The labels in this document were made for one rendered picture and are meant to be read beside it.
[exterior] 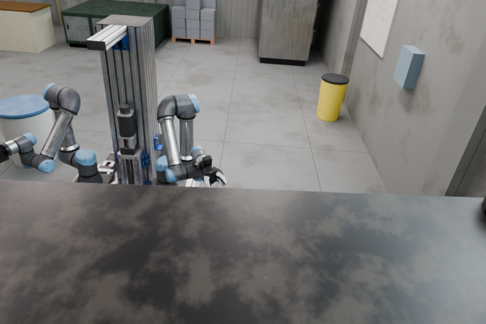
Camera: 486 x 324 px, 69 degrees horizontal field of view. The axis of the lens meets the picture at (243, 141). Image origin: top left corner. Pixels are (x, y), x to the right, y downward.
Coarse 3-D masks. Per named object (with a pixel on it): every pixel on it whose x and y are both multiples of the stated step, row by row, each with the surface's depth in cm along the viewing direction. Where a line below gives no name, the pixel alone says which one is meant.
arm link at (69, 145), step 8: (48, 88) 202; (56, 88) 200; (48, 96) 202; (56, 96) 199; (56, 104) 203; (56, 112) 208; (72, 128) 218; (64, 136) 216; (72, 136) 219; (64, 144) 219; (72, 144) 221; (64, 152) 220; (72, 152) 221; (64, 160) 223
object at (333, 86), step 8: (328, 80) 533; (336, 80) 535; (344, 80) 538; (320, 88) 553; (328, 88) 537; (336, 88) 533; (344, 88) 538; (320, 96) 555; (328, 96) 543; (336, 96) 540; (320, 104) 559; (328, 104) 549; (336, 104) 549; (320, 112) 564; (328, 112) 556; (336, 112) 558; (328, 120) 563
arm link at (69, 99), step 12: (60, 96) 198; (72, 96) 198; (60, 108) 196; (72, 108) 197; (60, 120) 196; (60, 132) 196; (48, 144) 194; (60, 144) 198; (36, 156) 195; (48, 156) 194; (36, 168) 193; (48, 168) 193
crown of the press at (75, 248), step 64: (0, 192) 75; (64, 192) 76; (128, 192) 78; (192, 192) 79; (256, 192) 81; (320, 192) 82; (0, 256) 61; (64, 256) 62; (128, 256) 63; (192, 256) 64; (256, 256) 65; (320, 256) 66; (384, 256) 67; (448, 256) 68; (0, 320) 52; (64, 320) 52; (128, 320) 53; (192, 320) 53; (256, 320) 54; (320, 320) 55; (384, 320) 56; (448, 320) 56
